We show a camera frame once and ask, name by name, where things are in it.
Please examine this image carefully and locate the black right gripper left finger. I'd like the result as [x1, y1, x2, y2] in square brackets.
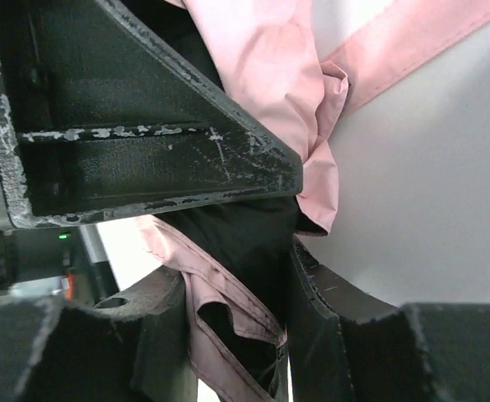
[0, 267, 198, 401]

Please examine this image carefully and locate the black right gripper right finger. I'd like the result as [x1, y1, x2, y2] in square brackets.
[287, 241, 490, 401]

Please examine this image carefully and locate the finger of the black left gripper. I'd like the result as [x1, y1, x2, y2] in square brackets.
[0, 1, 302, 230]

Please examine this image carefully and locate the pink folding umbrella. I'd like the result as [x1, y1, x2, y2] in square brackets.
[136, 1, 490, 401]

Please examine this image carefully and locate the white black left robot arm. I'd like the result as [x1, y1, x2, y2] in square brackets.
[0, 1, 302, 300]

